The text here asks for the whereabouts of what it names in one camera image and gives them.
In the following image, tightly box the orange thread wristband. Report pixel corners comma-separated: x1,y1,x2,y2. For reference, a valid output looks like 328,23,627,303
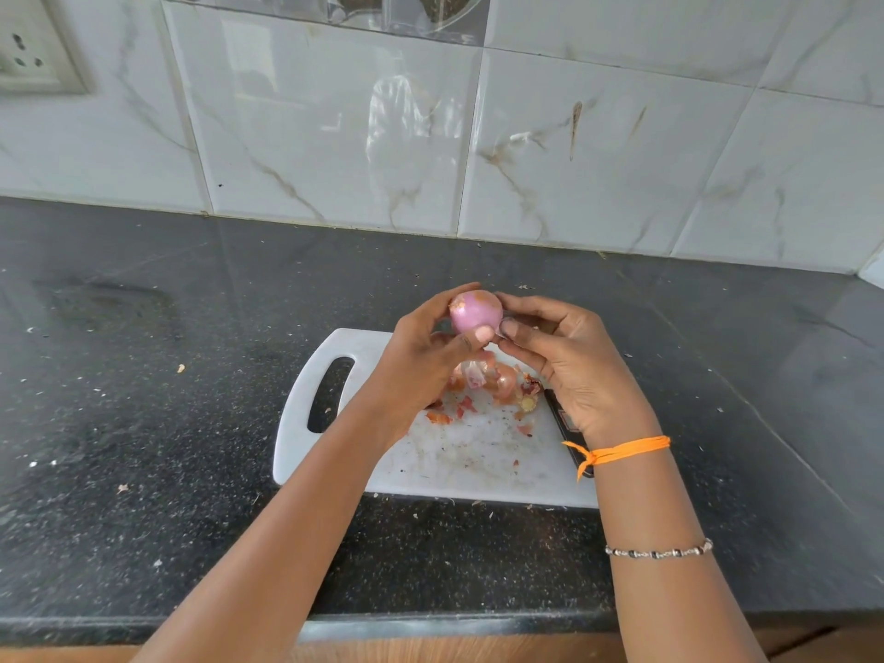
561,435,672,483

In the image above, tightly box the person's right forearm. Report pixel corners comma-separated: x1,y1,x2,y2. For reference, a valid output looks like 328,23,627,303
586,435,769,663

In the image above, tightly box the wooden cabinet front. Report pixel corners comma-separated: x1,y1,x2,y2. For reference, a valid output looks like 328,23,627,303
0,631,884,663

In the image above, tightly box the silver beaded bracelet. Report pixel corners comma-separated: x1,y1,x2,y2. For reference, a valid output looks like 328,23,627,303
605,538,714,561

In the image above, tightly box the pile of onion peels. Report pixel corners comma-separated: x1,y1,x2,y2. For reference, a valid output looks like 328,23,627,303
425,359,544,439

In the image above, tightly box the black handled knife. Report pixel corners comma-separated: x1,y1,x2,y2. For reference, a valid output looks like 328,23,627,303
543,388,596,479

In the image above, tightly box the person's left hand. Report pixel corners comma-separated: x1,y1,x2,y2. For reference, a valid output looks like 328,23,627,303
365,283,496,444

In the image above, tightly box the white plastic cutting board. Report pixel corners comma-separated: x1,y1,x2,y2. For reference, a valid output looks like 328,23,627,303
271,327,600,510

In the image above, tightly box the person's left forearm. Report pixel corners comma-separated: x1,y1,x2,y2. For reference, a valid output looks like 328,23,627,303
131,400,417,663

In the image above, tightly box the peeled pink onion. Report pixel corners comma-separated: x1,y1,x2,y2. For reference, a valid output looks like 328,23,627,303
449,290,504,336

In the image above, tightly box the person's right hand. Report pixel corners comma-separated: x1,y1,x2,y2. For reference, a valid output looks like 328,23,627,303
494,293,665,451

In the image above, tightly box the white wall power socket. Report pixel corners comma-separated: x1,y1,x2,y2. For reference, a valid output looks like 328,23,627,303
0,0,92,97

